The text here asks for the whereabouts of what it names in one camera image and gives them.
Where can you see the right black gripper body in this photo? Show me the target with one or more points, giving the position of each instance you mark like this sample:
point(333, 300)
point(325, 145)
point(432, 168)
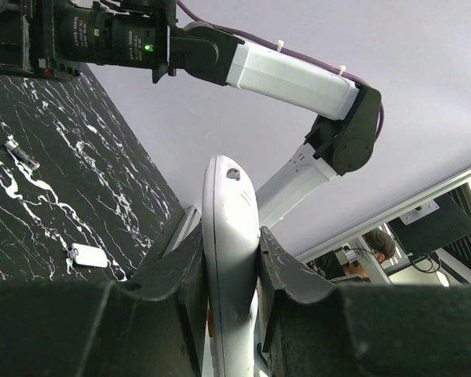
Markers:
point(61, 36)

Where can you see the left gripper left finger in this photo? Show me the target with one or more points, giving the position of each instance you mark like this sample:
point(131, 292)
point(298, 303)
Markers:
point(151, 325)

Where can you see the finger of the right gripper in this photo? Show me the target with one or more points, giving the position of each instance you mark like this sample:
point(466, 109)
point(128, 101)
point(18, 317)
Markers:
point(15, 57)

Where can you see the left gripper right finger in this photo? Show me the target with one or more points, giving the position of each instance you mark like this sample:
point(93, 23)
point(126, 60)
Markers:
point(312, 327)

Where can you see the white battery compartment cover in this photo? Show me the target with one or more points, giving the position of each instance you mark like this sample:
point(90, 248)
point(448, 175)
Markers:
point(88, 255)

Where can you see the black AAA battery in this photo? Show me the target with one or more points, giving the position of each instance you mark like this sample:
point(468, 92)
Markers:
point(13, 148)

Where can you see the white remote control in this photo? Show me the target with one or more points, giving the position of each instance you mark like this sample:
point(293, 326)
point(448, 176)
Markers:
point(231, 233)

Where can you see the person in background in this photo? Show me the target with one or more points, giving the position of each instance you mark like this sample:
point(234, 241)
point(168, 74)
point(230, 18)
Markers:
point(360, 262)

